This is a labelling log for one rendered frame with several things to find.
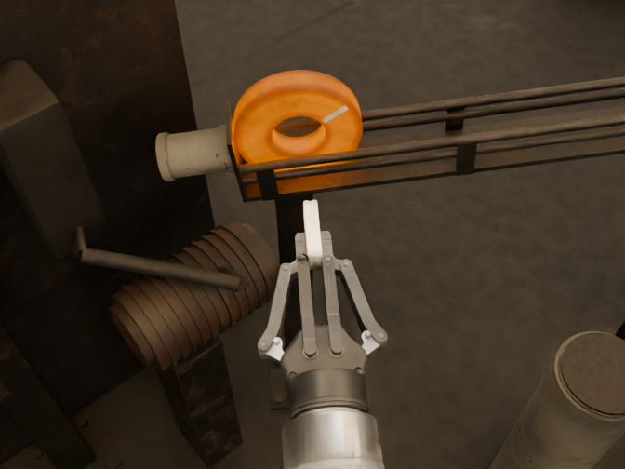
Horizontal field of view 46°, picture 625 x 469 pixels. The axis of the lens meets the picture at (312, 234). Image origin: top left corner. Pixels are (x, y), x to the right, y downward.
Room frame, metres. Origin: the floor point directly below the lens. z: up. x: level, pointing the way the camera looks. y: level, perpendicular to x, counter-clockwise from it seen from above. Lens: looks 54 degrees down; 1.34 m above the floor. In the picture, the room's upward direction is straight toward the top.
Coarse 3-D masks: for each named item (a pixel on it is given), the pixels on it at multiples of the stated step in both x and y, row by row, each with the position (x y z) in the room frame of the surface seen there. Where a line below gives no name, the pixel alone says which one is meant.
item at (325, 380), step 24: (288, 360) 0.32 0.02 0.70; (312, 360) 0.32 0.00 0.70; (336, 360) 0.32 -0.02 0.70; (360, 360) 0.32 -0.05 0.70; (288, 384) 0.29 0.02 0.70; (312, 384) 0.28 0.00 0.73; (336, 384) 0.28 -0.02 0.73; (360, 384) 0.29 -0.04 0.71; (288, 408) 0.27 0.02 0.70; (312, 408) 0.26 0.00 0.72; (360, 408) 0.27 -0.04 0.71
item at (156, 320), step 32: (224, 224) 0.62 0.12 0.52; (192, 256) 0.56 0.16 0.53; (224, 256) 0.55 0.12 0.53; (256, 256) 0.56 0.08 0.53; (128, 288) 0.51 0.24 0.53; (160, 288) 0.50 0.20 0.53; (192, 288) 0.51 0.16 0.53; (256, 288) 0.53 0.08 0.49; (128, 320) 0.46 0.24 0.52; (160, 320) 0.46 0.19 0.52; (192, 320) 0.47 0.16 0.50; (224, 320) 0.49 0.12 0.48; (160, 352) 0.43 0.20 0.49; (192, 352) 0.46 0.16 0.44; (192, 384) 0.46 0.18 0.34; (224, 384) 0.49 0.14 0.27; (192, 416) 0.45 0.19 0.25; (224, 416) 0.48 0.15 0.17; (224, 448) 0.47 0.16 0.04
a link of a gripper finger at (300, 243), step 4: (296, 236) 0.46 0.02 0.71; (300, 236) 0.46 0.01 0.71; (304, 236) 0.46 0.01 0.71; (296, 240) 0.45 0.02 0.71; (300, 240) 0.45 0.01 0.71; (304, 240) 0.45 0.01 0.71; (296, 244) 0.45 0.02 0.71; (300, 244) 0.45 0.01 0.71; (304, 244) 0.45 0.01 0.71; (296, 248) 0.44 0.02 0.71; (300, 248) 0.44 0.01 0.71; (304, 248) 0.44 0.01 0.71; (296, 252) 0.44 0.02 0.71; (300, 252) 0.44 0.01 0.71; (304, 252) 0.44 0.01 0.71; (296, 256) 0.44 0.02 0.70; (296, 260) 0.43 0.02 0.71; (292, 264) 0.42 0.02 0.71; (296, 264) 0.42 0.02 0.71; (292, 268) 0.42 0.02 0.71; (296, 268) 0.42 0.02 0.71; (292, 272) 0.41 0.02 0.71; (296, 272) 0.41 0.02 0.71; (292, 276) 0.41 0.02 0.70; (296, 276) 0.41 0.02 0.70
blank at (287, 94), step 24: (288, 72) 0.64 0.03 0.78; (312, 72) 0.64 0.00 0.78; (264, 96) 0.61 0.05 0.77; (288, 96) 0.61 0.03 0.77; (312, 96) 0.61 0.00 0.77; (336, 96) 0.61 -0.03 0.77; (240, 120) 0.60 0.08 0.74; (264, 120) 0.61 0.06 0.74; (336, 120) 0.61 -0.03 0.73; (360, 120) 0.62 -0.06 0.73; (240, 144) 0.60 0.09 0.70; (264, 144) 0.61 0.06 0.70; (288, 144) 0.62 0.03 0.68; (312, 144) 0.62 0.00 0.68; (336, 144) 0.61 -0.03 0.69; (288, 168) 0.61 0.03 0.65
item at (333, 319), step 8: (328, 256) 0.43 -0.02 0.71; (328, 264) 0.42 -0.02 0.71; (328, 272) 0.41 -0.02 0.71; (328, 280) 0.40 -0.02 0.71; (328, 288) 0.39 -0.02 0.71; (336, 288) 0.39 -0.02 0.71; (328, 296) 0.38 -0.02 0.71; (336, 296) 0.38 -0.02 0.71; (328, 304) 0.37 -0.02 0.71; (336, 304) 0.37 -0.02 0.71; (328, 312) 0.37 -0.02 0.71; (336, 312) 0.37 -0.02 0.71; (328, 320) 0.35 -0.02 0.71; (336, 320) 0.35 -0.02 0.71; (328, 328) 0.35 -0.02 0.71; (336, 328) 0.35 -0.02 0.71; (336, 336) 0.34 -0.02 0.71; (336, 344) 0.33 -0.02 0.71; (336, 352) 0.32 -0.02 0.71
